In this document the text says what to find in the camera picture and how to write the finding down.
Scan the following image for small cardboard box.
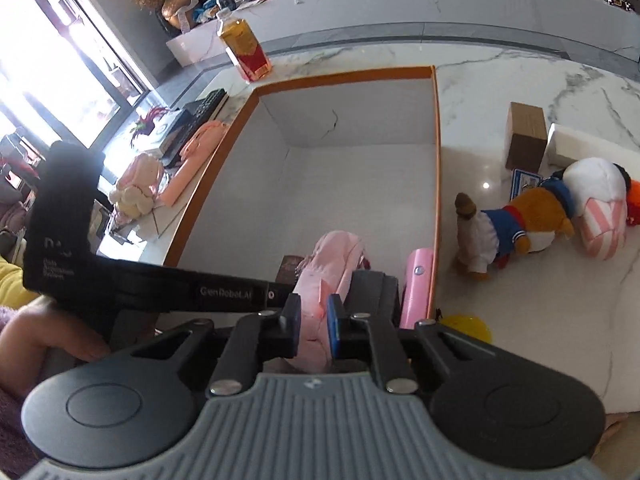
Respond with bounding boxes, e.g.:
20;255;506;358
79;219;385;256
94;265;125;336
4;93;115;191
506;102;548;174

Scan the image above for orange rimmed white storage box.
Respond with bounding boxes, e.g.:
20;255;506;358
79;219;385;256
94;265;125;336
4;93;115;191
162;64;444;331

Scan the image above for bottle of orange drink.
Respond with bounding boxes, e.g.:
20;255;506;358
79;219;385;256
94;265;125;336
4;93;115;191
217;8;272;82

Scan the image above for brown photo card box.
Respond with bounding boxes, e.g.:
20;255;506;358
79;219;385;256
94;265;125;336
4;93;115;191
276;255;305;285

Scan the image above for pink cloth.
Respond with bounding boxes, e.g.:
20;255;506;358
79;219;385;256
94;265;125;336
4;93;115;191
288;231;366;374

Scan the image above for yellow round lid toy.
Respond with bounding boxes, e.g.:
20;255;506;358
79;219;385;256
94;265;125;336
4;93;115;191
439;314;492;344

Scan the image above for pink striped white plush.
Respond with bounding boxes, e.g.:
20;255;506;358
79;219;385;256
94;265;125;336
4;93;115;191
553;157;639;261

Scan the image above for black keyboard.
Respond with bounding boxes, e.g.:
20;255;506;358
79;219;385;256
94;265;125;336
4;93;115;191
160;89;228;168

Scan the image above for white marble tv console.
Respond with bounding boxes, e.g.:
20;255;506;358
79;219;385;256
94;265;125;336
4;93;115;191
165;0;640;68

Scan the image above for orange fox plush blue outfit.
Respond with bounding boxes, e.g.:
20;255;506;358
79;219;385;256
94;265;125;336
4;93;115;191
454;178;575;280

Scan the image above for white flat box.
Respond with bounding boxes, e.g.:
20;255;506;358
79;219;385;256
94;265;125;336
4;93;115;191
544;124;640;180

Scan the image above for person's left hand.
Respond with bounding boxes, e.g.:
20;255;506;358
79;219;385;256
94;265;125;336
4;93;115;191
0;296;111;399

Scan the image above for pink cylindrical tube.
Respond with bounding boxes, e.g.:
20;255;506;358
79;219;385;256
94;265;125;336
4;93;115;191
400;248;434;330

